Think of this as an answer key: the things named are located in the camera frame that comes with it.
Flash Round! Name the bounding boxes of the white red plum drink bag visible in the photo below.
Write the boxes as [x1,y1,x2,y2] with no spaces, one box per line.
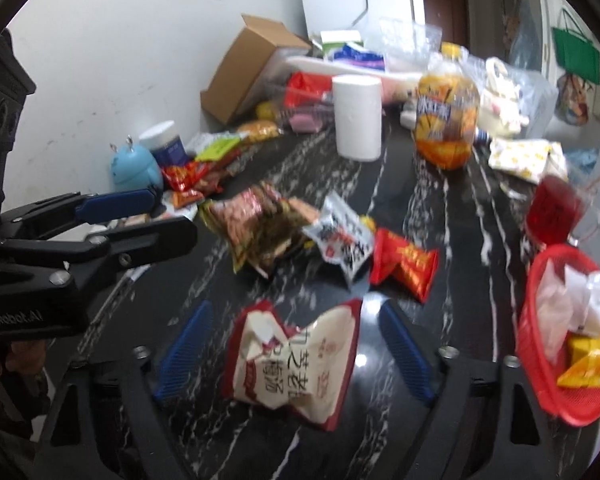
[222,298,363,431]

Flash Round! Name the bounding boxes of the yellow snack packet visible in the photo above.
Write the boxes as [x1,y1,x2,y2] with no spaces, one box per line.
[557,336,600,389]

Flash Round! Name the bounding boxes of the white peanut snack packet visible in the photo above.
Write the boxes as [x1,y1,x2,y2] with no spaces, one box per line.
[302,191,375,286]

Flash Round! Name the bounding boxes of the white refrigerator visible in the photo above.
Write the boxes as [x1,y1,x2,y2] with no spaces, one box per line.
[301,0,428,54]

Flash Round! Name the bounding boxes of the yellow patterned white cloth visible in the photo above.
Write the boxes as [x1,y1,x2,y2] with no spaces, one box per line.
[488,139,568,184]

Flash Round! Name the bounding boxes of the brown door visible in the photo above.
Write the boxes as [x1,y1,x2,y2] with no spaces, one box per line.
[424,0,470,48]

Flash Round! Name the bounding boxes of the red chili snack packets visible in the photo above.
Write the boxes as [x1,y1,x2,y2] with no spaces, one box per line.
[161,160,230,209]

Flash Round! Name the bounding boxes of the white paper roll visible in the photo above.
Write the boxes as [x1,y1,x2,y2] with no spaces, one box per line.
[332,74,382,162]

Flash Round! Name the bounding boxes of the green tote bag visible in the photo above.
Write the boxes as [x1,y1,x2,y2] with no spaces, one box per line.
[552,9,600,84]

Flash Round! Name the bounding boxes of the red gold candy packet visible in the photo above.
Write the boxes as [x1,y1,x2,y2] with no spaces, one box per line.
[370,228,439,304]

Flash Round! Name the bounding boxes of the blue white jar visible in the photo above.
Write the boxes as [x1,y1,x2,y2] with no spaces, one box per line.
[138,120,189,168]

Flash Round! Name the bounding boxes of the iced tea bottle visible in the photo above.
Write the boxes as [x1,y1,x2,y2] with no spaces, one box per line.
[413,42,480,171]

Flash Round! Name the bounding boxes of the glass mug red drink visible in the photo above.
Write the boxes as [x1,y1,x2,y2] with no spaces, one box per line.
[524,174,600,248]

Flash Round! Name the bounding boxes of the green brown snack packet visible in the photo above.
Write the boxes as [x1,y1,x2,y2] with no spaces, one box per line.
[199,181,320,278]

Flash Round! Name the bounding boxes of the blue android figurine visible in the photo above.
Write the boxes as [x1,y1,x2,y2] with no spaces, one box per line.
[110,136,163,192]

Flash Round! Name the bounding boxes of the cardboard box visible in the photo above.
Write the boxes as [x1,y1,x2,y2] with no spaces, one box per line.
[200,14,311,125]

